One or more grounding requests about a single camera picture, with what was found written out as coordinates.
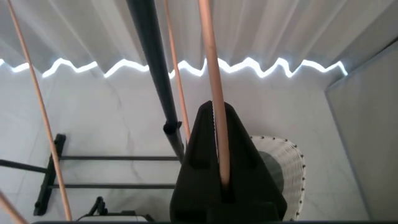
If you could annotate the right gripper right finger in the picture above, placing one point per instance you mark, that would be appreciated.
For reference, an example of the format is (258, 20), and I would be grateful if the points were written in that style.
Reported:
(255, 186)

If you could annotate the white laundry basket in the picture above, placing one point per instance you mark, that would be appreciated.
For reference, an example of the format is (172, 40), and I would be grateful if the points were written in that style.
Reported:
(293, 174)

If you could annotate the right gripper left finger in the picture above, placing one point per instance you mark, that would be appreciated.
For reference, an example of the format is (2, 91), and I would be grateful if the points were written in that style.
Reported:
(196, 174)

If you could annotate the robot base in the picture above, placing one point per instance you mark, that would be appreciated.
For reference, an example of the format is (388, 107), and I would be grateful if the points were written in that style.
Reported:
(112, 218)

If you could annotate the black clothes rack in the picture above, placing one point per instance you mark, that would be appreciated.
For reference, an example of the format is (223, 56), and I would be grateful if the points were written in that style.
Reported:
(152, 62)

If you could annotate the white curtain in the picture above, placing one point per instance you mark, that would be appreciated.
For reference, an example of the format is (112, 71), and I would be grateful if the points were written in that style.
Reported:
(280, 28)

